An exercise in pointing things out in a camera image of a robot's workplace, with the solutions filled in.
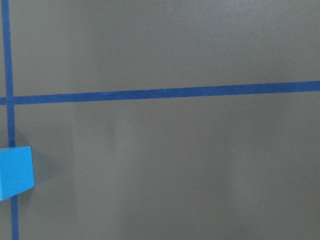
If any blue wooden block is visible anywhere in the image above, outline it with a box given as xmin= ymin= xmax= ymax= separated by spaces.
xmin=0 ymin=146 xmax=35 ymax=201

